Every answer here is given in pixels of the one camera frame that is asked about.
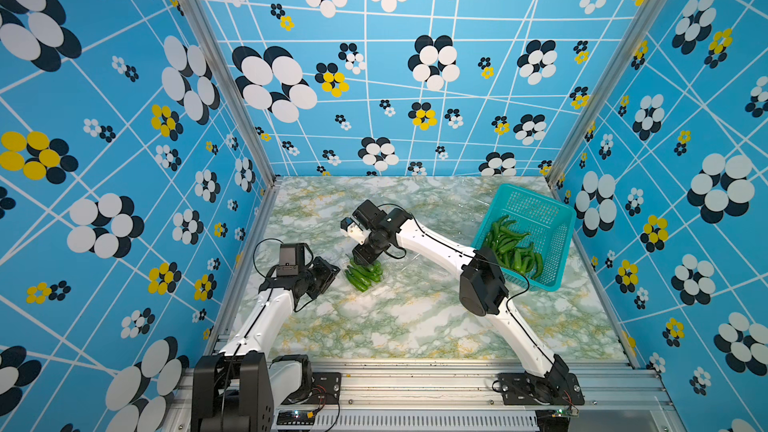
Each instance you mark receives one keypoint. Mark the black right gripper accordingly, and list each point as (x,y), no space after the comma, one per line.
(361,254)

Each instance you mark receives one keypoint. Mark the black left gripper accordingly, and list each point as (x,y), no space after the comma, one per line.
(327,274)

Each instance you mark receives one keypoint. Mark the green peppers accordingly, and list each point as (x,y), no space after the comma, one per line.
(514,250)
(363,277)

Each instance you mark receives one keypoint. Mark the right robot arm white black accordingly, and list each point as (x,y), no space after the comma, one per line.
(483,292)

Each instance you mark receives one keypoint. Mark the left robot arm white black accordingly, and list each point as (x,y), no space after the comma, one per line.
(238,388)

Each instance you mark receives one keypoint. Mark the green peppers inside basket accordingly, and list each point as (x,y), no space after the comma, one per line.
(514,250)

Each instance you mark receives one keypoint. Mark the green circuit board left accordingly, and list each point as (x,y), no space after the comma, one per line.
(296,418)

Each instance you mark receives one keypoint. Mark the teal plastic basket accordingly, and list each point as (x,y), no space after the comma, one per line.
(550,223)

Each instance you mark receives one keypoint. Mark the circuit board right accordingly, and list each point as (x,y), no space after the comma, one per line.
(555,420)

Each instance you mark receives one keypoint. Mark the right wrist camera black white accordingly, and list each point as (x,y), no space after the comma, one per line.
(369,216)

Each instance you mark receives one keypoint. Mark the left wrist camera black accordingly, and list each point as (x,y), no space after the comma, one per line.
(292,259)

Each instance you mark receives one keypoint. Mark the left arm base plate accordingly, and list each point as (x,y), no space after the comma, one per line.
(322,389)

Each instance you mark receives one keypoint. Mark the aluminium corner post left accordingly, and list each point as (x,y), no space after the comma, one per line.
(205,35)

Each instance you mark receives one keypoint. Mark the aluminium corner post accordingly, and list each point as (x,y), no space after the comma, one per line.
(205,35)
(634,35)

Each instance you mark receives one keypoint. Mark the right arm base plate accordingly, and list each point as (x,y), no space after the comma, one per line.
(552,390)

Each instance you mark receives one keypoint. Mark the aluminium corner post right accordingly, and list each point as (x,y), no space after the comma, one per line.
(634,35)

